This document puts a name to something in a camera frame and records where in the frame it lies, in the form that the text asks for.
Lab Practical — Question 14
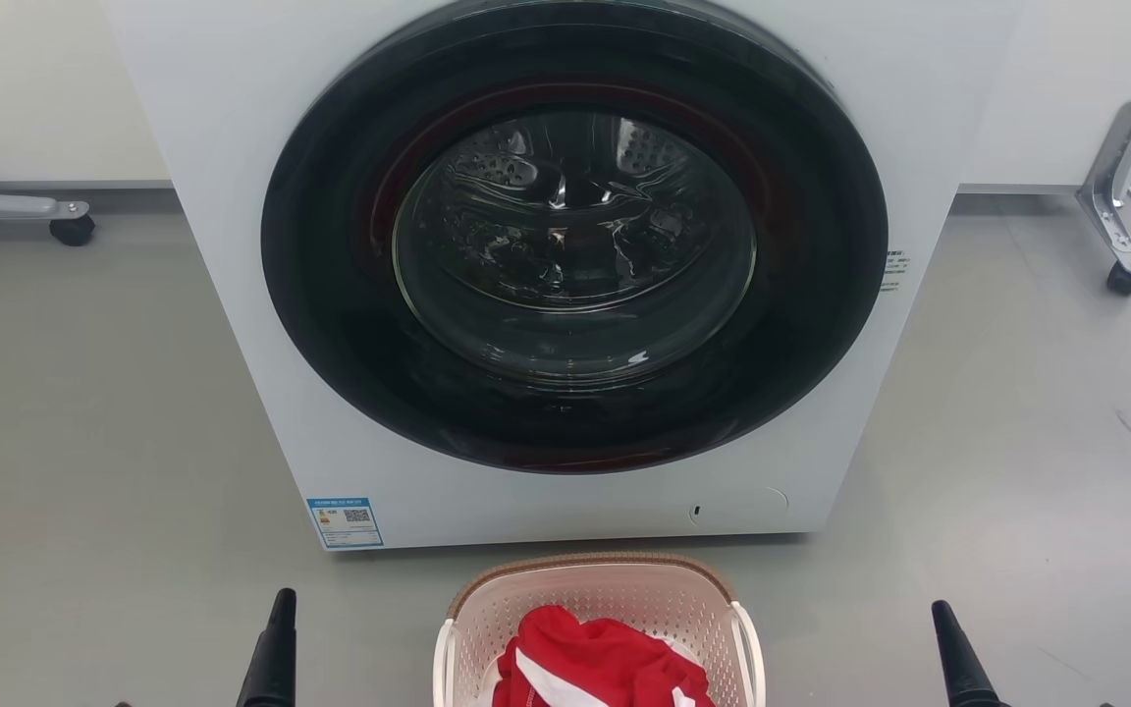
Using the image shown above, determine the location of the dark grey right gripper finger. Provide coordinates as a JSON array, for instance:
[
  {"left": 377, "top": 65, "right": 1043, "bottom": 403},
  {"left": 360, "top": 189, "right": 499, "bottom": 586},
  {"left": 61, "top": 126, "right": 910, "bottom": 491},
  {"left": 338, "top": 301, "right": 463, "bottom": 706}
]
[{"left": 931, "top": 600, "right": 1008, "bottom": 707}]

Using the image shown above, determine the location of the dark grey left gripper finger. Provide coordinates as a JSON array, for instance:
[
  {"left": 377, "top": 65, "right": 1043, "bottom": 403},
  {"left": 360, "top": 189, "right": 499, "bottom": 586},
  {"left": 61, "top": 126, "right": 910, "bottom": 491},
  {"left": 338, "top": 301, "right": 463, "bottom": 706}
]
[{"left": 237, "top": 587, "right": 297, "bottom": 707}]

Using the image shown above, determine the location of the cream perforated laundry basket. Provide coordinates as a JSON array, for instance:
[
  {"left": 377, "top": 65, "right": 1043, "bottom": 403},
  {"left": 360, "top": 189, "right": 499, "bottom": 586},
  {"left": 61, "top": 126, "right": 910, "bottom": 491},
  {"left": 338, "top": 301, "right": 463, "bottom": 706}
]
[{"left": 433, "top": 553, "right": 766, "bottom": 707}]

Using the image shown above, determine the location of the blue energy label sticker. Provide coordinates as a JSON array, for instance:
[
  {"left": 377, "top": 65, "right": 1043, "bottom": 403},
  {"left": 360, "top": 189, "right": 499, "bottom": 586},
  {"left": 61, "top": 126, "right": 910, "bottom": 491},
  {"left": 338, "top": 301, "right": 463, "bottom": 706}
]
[{"left": 306, "top": 497, "right": 385, "bottom": 549}]

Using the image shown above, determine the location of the red and white garment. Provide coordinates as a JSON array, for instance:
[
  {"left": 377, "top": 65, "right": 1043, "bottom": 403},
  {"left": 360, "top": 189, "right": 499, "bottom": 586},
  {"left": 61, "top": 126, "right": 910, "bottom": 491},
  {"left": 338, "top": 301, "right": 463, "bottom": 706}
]
[{"left": 492, "top": 605, "right": 717, "bottom": 707}]

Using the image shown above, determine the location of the round black washer door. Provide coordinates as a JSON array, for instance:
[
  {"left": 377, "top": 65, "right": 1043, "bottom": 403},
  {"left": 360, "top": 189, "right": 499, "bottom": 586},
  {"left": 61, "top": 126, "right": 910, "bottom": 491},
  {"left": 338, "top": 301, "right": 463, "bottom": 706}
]
[{"left": 260, "top": 0, "right": 889, "bottom": 475}]

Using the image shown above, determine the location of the white front-load washing machine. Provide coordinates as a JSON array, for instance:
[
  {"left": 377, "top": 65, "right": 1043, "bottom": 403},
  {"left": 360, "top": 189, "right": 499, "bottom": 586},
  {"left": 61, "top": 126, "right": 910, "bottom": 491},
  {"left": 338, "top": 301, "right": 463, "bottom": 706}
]
[{"left": 99, "top": 0, "right": 1023, "bottom": 553}]

